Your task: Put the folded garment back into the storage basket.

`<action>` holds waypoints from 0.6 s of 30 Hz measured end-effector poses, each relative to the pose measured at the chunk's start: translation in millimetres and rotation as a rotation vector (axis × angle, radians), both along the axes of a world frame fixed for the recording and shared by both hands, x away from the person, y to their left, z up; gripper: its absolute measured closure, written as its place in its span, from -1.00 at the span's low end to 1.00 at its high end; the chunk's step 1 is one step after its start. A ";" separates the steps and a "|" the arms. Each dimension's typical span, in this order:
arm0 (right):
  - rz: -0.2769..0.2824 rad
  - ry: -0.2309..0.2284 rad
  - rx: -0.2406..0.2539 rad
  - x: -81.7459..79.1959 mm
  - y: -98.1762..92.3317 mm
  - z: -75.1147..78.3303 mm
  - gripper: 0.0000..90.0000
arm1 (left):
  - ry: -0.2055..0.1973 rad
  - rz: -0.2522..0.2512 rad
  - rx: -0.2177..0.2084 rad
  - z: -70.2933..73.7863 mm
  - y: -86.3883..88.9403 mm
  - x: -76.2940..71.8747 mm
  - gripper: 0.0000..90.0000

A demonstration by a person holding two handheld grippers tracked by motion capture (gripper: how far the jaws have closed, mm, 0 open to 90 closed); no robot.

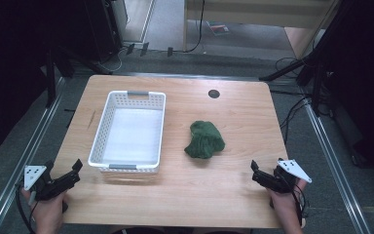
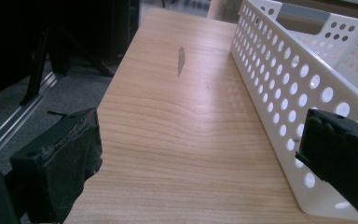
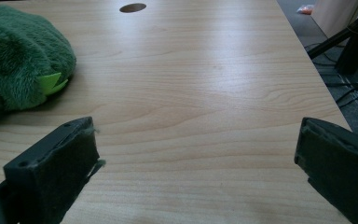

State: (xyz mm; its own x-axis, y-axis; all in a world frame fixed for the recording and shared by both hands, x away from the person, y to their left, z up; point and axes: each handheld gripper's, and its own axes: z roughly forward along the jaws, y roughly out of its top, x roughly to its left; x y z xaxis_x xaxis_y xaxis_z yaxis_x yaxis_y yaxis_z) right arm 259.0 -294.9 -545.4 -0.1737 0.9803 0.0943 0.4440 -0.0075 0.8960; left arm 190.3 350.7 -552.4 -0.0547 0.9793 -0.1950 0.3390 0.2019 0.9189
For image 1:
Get person's right hand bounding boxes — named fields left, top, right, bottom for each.
left=267, top=177, right=308, bottom=222

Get black hanging cable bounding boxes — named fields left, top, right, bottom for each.
left=184, top=0, right=206, bottom=54

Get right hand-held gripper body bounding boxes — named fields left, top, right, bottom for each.
left=273, top=158, right=313, bottom=195

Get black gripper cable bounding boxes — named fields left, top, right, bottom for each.
left=291, top=184, right=308, bottom=228
left=14, top=183, right=37, bottom=234

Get light wooden desk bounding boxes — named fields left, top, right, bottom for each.
left=182, top=0, right=340, bottom=60

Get dark curtain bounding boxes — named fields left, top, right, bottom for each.
left=318, top=0, right=374, bottom=179
left=0, top=0, right=89, bottom=162

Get white plastic basket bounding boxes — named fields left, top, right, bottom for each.
left=88, top=90, right=168, bottom=175

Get black cabinet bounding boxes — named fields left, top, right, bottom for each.
left=83, top=0, right=125, bottom=63

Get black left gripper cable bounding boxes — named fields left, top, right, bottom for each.
left=14, top=183, right=37, bottom=234

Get person's left hand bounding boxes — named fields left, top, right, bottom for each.
left=20, top=188, right=69, bottom=227

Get book with coloured cover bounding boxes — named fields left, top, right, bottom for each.
left=206, top=20, right=231, bottom=36

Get metal floor rail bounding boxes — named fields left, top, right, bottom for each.
left=303, top=97, right=373, bottom=234
left=0, top=77, right=66, bottom=234

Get green cloth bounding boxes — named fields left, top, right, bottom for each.
left=183, top=120, right=227, bottom=160

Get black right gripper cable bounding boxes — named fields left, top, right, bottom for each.
left=291, top=184, right=308, bottom=228

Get black tripod stand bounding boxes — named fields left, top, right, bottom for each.
left=258, top=19, right=330, bottom=116

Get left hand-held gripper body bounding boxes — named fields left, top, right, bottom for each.
left=23, top=159, right=67, bottom=202

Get black floor cables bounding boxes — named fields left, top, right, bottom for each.
left=269, top=57, right=316, bottom=145

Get black metal stand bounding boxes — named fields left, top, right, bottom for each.
left=44, top=48, right=76, bottom=109

